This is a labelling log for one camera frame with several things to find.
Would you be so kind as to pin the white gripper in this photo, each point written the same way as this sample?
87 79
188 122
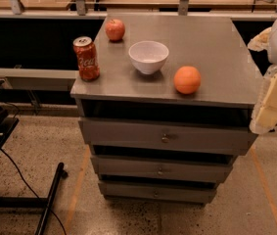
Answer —
264 118

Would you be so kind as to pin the orange fruit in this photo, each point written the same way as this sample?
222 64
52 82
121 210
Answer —
187 80

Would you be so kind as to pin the white bowl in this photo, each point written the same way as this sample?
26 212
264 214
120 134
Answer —
148 57

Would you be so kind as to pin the grey drawer cabinet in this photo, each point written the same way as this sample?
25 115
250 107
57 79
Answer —
149 141

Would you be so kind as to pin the red apple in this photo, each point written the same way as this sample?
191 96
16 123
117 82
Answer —
115 29

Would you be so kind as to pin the red soda can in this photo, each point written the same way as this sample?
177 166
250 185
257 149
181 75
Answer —
86 54

